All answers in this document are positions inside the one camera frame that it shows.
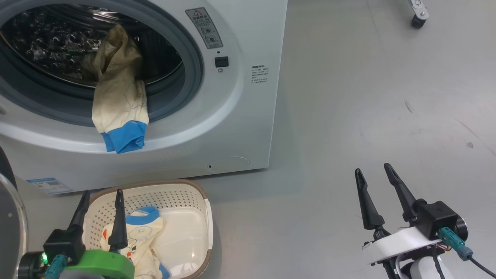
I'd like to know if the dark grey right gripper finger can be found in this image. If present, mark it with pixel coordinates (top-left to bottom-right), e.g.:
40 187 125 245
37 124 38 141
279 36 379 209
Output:
384 163 420 225
355 168 385 230

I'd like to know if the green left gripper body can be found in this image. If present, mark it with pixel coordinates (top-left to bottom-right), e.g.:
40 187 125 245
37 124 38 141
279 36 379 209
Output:
64 250 135 279

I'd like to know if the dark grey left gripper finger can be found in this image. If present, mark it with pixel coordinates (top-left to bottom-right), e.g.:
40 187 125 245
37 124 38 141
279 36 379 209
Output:
108 189 128 252
69 190 91 230

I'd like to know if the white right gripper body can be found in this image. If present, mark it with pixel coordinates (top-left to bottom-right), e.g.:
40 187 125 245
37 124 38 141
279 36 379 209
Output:
362 227 452 266

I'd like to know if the cream printed garment blue collar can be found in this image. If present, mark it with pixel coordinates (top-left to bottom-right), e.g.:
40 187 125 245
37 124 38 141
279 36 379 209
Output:
100 206 171 279

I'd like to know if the grey washing machine door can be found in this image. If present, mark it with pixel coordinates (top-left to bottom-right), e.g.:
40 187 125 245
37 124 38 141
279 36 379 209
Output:
0 146 28 279

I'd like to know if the cream garment with blue cuffs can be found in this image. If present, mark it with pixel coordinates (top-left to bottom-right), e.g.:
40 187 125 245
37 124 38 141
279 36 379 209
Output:
81 24 150 154

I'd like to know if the white front-load washing machine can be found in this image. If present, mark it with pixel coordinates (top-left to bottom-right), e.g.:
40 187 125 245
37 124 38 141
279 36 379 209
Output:
0 0 288 193

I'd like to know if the stainless steel washing machine drum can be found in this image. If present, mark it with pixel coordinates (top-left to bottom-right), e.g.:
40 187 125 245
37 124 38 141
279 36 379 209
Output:
0 5 183 88

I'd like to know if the blue energy label sticker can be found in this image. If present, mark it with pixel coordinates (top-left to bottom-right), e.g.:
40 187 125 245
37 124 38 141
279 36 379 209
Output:
26 177 73 194

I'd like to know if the cream perforated laundry basket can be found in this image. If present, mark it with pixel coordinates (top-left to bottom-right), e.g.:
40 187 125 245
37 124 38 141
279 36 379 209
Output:
82 179 214 279

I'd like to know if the round drain filter cover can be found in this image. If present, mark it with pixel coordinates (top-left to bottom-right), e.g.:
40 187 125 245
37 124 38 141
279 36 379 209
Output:
206 156 250 173

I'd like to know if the small printed text label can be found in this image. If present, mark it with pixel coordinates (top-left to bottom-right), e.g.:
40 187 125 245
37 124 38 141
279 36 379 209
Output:
251 65 270 84

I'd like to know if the grey caster foot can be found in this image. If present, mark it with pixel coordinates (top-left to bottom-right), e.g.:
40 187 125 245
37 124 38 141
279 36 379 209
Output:
407 0 430 28

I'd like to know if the grey warning sticker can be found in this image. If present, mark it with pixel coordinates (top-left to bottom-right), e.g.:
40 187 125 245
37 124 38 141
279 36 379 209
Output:
185 7 223 50

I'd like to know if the left camera cable teal connector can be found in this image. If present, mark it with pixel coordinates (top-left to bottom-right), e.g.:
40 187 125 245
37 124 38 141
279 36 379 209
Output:
45 255 68 279

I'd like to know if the camera cable teal connector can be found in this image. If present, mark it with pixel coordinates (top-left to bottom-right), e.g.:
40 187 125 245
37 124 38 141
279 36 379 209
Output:
45 255 68 279
439 227 496 279

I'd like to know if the right camera cable teal connector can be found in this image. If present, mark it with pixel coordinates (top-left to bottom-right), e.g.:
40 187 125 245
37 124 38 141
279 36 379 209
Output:
439 227 496 279

